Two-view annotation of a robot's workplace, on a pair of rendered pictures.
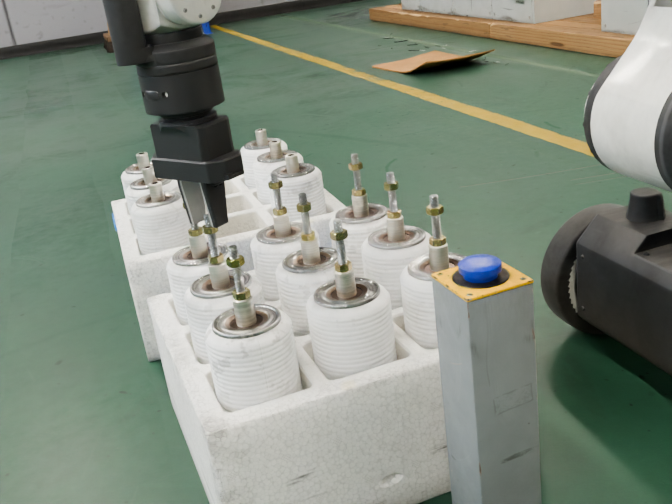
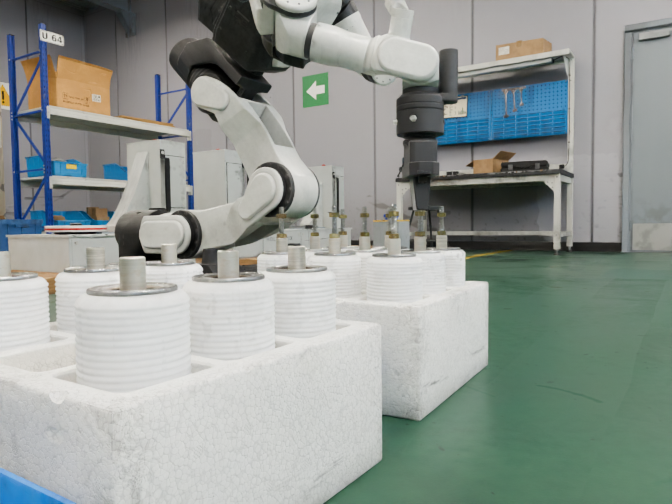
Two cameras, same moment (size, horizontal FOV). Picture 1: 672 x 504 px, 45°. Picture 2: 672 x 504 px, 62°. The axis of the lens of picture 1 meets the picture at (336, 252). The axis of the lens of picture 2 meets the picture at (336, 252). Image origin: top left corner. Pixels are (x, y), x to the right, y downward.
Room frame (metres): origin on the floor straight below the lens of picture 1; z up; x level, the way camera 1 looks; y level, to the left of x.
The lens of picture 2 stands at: (1.71, 0.83, 0.31)
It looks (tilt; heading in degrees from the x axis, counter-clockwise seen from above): 3 degrees down; 229
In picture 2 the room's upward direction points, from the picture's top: 1 degrees counter-clockwise
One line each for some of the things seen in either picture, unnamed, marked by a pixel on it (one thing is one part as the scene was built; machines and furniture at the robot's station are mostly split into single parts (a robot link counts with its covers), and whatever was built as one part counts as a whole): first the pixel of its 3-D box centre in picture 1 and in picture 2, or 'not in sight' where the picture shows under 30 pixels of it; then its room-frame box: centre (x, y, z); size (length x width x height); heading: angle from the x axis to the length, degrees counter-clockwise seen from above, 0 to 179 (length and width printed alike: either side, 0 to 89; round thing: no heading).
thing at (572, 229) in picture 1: (604, 269); not in sight; (1.12, -0.40, 0.10); 0.20 x 0.05 x 0.20; 107
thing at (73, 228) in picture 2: not in sight; (76, 228); (0.80, -2.31, 0.29); 0.30 x 0.30 x 0.06
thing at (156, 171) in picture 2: not in sight; (106, 200); (0.61, -2.39, 0.45); 0.82 x 0.57 x 0.74; 17
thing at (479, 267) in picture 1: (480, 271); not in sight; (0.69, -0.13, 0.32); 0.04 x 0.04 x 0.02
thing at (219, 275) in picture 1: (219, 274); (420, 245); (0.90, 0.14, 0.26); 0.02 x 0.02 x 0.03
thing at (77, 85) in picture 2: not in sight; (68, 90); (-0.05, -5.35, 1.70); 0.72 x 0.58 x 0.50; 20
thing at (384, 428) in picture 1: (328, 371); (365, 331); (0.94, 0.03, 0.09); 0.39 x 0.39 x 0.18; 18
